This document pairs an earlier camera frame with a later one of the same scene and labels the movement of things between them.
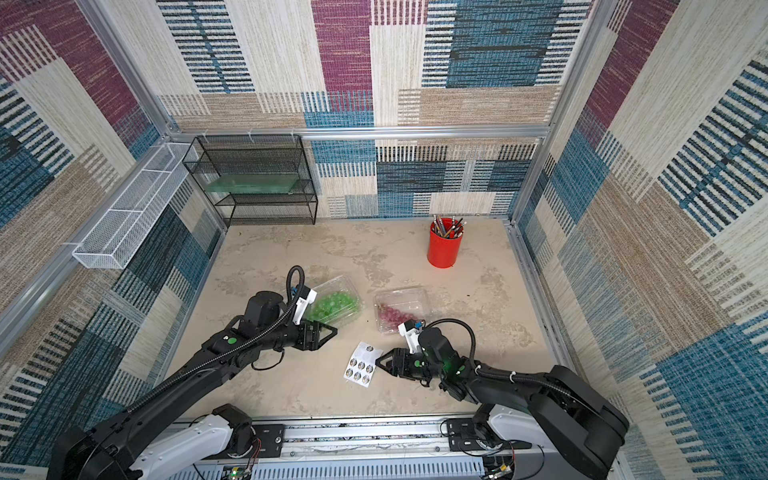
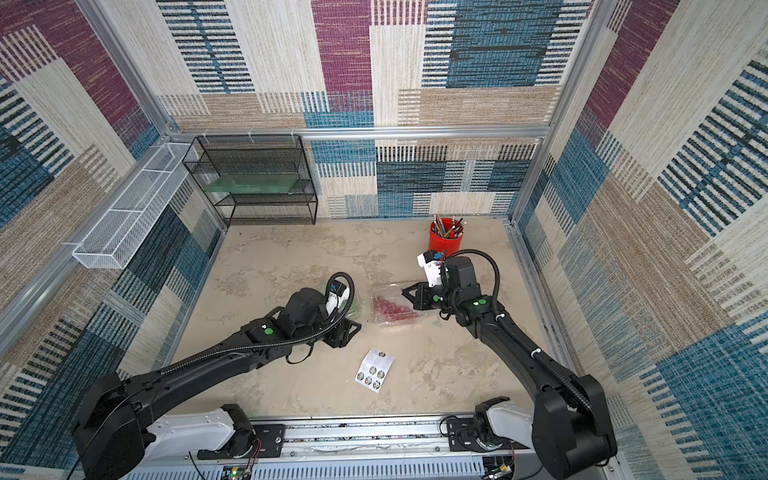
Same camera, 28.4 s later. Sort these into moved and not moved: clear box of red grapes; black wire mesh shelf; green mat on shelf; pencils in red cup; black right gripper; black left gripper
Moved: black right gripper; black left gripper
Not moved: black wire mesh shelf; pencils in red cup; clear box of red grapes; green mat on shelf
